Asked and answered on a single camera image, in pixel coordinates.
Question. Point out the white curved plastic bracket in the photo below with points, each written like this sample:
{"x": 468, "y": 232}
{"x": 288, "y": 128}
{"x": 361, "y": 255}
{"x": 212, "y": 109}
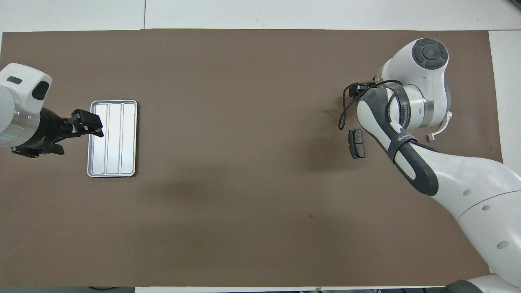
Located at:
{"x": 431, "y": 137}

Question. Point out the brown table mat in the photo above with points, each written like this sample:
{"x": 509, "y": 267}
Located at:
{"x": 244, "y": 81}

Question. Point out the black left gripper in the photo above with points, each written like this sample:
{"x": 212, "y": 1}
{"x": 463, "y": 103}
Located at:
{"x": 51, "y": 128}

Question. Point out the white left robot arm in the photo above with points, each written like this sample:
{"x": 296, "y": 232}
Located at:
{"x": 16, "y": 101}

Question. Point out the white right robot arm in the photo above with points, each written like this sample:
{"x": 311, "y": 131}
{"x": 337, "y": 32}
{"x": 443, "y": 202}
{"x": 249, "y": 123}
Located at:
{"x": 468, "y": 183}

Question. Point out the silver metal tray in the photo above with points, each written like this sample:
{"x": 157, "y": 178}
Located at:
{"x": 122, "y": 162}

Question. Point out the rectangular dark grey brake pad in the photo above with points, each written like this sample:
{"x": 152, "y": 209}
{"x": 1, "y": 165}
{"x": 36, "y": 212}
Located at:
{"x": 356, "y": 144}

